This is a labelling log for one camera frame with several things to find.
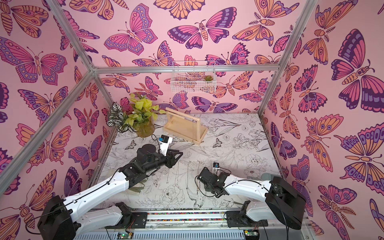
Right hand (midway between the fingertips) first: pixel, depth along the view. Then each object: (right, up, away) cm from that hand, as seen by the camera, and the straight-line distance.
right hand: (210, 184), depth 85 cm
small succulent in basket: (-1, +63, +8) cm, 64 cm away
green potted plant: (-43, +40, +4) cm, 59 cm away
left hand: (-16, +20, -10) cm, 27 cm away
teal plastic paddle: (+33, +4, +2) cm, 33 cm away
